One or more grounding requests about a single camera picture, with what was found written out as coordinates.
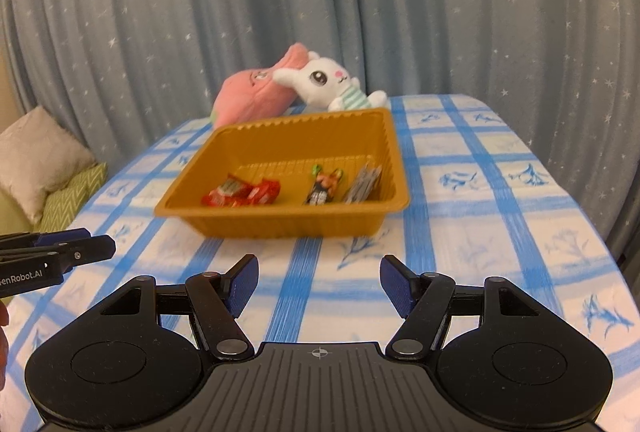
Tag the person's left hand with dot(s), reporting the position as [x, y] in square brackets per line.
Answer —
[3, 317]

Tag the golden plastic tray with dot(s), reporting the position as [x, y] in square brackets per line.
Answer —
[280, 152]

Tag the red snack packet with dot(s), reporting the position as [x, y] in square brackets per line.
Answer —
[265, 191]

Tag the beige cushion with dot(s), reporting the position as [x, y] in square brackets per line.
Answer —
[40, 157]

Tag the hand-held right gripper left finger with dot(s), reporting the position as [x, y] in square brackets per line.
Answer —
[242, 287]

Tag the light green sofa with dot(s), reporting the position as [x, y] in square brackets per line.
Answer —
[12, 217]

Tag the white rabbit plush toy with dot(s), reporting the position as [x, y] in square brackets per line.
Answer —
[320, 80]

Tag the large red candy packet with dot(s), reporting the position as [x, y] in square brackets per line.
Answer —
[225, 194]

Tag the pink plush toy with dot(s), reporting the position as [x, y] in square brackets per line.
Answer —
[250, 95]

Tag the green and black snack packet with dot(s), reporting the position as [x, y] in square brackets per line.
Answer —
[320, 192]

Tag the clear dark snack packet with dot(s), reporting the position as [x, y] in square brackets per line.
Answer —
[372, 179]
[356, 191]

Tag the blue checked tablecloth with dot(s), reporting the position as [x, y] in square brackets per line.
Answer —
[475, 212]

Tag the grey star-print curtain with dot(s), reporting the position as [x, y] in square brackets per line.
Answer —
[450, 12]

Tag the green zigzag cushion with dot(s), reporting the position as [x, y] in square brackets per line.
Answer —
[75, 197]

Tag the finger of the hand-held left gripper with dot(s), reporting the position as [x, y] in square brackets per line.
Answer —
[90, 249]
[55, 237]

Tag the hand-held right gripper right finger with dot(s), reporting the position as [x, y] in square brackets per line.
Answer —
[397, 287]

